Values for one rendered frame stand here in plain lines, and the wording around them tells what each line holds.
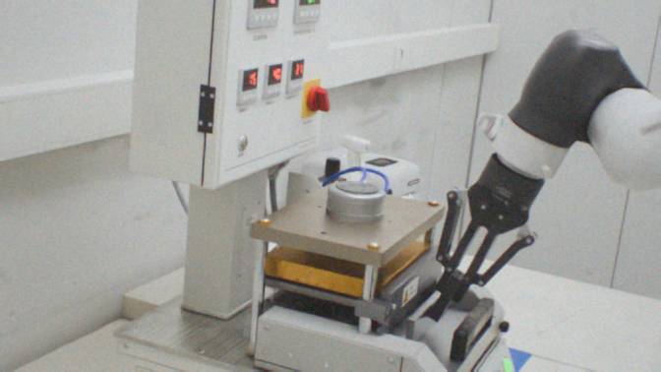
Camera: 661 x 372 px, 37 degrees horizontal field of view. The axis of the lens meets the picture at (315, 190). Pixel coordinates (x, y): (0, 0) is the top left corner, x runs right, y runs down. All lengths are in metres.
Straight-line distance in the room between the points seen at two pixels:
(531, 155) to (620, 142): 0.12
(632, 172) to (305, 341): 0.44
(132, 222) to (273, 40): 0.66
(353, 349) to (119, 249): 0.75
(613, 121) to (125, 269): 1.03
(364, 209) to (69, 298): 0.66
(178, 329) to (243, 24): 0.43
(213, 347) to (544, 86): 0.55
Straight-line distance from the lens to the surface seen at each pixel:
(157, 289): 1.89
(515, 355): 1.89
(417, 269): 1.33
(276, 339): 1.26
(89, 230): 1.77
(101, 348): 1.75
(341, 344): 1.22
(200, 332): 1.38
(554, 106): 1.20
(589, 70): 1.20
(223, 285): 1.41
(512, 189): 1.23
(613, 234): 3.74
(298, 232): 1.24
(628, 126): 1.15
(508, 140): 1.22
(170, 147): 1.26
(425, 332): 1.34
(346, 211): 1.31
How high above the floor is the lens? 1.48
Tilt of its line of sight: 15 degrees down
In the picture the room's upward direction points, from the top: 6 degrees clockwise
